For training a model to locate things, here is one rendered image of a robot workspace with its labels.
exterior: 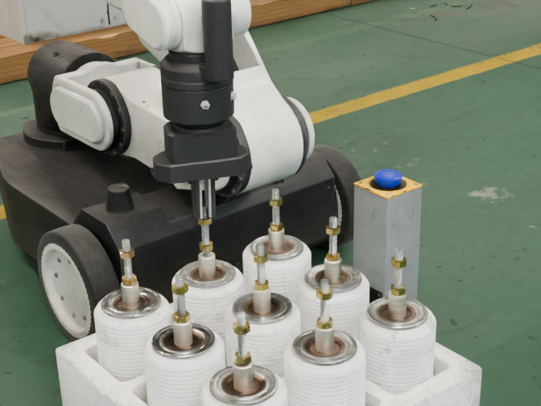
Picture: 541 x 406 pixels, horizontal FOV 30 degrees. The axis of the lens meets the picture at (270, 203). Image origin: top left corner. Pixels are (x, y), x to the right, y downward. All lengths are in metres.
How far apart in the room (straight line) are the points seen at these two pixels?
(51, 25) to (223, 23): 2.09
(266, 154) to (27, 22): 1.74
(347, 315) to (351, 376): 0.16
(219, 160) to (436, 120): 1.45
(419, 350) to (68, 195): 0.82
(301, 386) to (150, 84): 0.83
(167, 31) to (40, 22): 2.05
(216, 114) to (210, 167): 0.08
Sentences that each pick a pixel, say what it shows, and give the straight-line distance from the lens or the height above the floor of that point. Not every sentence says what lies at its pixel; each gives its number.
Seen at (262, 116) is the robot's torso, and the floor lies 0.37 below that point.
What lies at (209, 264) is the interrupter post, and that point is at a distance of 1.33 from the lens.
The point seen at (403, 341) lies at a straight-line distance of 1.22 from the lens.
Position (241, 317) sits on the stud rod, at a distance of 1.07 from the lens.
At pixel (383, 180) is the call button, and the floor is 0.33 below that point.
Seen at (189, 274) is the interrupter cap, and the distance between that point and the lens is 1.35.
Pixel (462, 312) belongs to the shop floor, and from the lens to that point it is 1.77.
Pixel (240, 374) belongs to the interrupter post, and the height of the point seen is 0.27.
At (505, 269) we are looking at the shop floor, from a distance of 1.92.
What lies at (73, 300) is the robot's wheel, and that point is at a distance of 1.68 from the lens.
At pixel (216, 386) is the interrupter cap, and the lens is 1.12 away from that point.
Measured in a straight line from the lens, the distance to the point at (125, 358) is 1.28.
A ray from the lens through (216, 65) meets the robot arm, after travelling 1.18.
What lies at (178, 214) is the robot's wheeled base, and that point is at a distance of 1.67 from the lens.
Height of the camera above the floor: 0.89
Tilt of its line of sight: 24 degrees down
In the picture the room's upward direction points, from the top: 1 degrees counter-clockwise
